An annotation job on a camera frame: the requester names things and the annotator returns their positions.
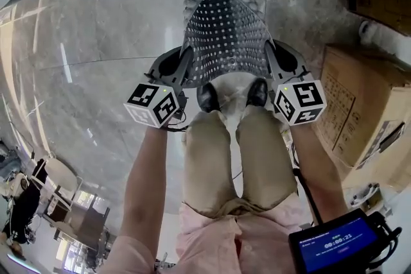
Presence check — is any white chair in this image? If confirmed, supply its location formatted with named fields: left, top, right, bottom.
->
left=30, top=155, right=85, bottom=213

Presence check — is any person's right forearm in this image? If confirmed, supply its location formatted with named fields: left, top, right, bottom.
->
left=288, top=122, right=351, bottom=221

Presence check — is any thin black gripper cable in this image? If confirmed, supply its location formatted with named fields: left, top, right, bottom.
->
left=162, top=107, right=189, bottom=133

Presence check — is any person's pink shirt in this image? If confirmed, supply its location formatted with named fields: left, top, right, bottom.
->
left=104, top=194, right=311, bottom=274

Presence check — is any person's black left shoe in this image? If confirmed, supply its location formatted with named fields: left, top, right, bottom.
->
left=196, top=82, right=223, bottom=114

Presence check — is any black screen device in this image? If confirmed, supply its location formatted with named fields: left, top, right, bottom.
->
left=288, top=207, right=383, bottom=274

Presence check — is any person's black right shoe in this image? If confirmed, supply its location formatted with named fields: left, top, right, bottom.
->
left=245, top=78, right=269, bottom=108

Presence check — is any person's khaki trouser leg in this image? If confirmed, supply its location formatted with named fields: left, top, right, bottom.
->
left=182, top=110, right=236, bottom=219
left=235, top=105, right=299, bottom=212

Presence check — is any grey bubble bath mat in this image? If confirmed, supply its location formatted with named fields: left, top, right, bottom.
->
left=179, top=0, right=277, bottom=90

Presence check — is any person's black shoe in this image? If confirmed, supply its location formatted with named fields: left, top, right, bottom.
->
left=196, top=82, right=223, bottom=114
left=245, top=78, right=269, bottom=108

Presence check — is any person's left khaki trouser leg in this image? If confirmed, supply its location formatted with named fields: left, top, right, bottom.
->
left=182, top=110, right=236, bottom=219

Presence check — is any person's left forearm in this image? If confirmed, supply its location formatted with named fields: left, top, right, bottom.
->
left=118, top=125, right=188, bottom=246

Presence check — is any large brown cardboard box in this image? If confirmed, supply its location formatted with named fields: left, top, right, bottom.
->
left=311, top=42, right=411, bottom=171

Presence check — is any white paper roll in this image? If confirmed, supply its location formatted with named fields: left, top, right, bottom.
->
left=357, top=19, right=411, bottom=56

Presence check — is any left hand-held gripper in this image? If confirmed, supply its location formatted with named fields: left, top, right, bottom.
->
left=123, top=46, right=195, bottom=130

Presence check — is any thick black cable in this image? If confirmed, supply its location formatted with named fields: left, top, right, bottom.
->
left=292, top=167, right=324, bottom=226

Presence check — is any white plastic stand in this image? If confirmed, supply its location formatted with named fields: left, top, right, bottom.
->
left=349, top=182, right=383, bottom=207

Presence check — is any black cable bundle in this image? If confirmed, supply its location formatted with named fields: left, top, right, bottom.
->
left=369, top=210, right=403, bottom=269

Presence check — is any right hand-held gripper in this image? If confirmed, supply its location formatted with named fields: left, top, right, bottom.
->
left=263, top=40, right=328, bottom=127

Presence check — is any person's right khaki trouser leg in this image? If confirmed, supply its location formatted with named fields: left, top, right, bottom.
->
left=235, top=105, right=299, bottom=212

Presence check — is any dark brown table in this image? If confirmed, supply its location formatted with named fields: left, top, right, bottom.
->
left=48, top=194, right=112, bottom=251

